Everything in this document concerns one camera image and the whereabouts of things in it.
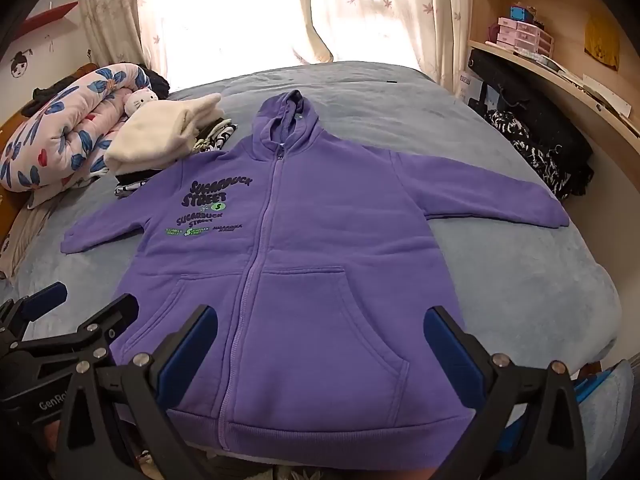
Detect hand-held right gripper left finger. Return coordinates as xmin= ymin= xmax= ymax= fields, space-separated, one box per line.
xmin=52 ymin=304 xmax=221 ymax=480

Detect cream folded garment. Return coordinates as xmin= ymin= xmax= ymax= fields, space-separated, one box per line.
xmin=104 ymin=92 xmax=224 ymax=177

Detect white cat plush toy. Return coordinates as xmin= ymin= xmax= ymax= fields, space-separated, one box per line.
xmin=122 ymin=87 xmax=161 ymax=118

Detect cartoon face wall sticker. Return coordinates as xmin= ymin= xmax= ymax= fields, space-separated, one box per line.
xmin=10 ymin=48 xmax=34 ymax=79

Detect purple zip hoodie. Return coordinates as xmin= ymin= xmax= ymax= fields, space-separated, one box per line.
xmin=60 ymin=89 xmax=572 ymax=445

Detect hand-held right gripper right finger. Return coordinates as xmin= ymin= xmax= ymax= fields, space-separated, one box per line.
xmin=422 ymin=305 xmax=588 ymax=480

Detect grey-blue bed blanket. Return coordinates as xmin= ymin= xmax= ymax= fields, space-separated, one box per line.
xmin=0 ymin=60 xmax=623 ymax=480

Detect white labelled box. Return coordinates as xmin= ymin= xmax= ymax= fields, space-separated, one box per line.
xmin=452 ymin=64 xmax=484 ymax=104

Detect pink drawer boxes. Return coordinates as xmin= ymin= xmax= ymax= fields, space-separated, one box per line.
xmin=495 ymin=16 xmax=556 ymax=57

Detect beige patterned pillow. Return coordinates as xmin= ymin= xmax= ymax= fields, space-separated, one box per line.
xmin=0 ymin=195 xmax=63 ymax=282

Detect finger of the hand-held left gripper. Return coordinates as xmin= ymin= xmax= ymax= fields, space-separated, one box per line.
xmin=0 ymin=282 xmax=69 ymax=337
xmin=70 ymin=292 xmax=140 ymax=367

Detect wooden wall shelf unit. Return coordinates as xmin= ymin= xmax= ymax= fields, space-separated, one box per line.
xmin=465 ymin=0 xmax=640 ymax=153

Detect black and white patterned cloth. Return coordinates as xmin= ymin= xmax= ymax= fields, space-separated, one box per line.
xmin=484 ymin=109 xmax=572 ymax=202

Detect floral beige curtain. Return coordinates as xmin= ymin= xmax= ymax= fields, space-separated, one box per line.
xmin=292 ymin=0 xmax=463 ymax=88
xmin=75 ymin=0 xmax=171 ymax=81

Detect black and white striped clothing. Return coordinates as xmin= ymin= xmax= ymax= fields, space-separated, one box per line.
xmin=114 ymin=117 xmax=238 ymax=198

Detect yellow cloth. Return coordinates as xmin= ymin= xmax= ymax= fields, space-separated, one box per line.
xmin=584 ymin=11 xmax=622 ymax=70

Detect red wall shelf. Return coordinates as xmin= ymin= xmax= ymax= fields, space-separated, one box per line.
xmin=12 ymin=1 xmax=80 ymax=42

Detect black bag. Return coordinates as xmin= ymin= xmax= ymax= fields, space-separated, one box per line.
xmin=467 ymin=49 xmax=597 ymax=197

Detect floral pink quilt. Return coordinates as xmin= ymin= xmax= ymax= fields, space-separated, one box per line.
xmin=0 ymin=62 xmax=151 ymax=208

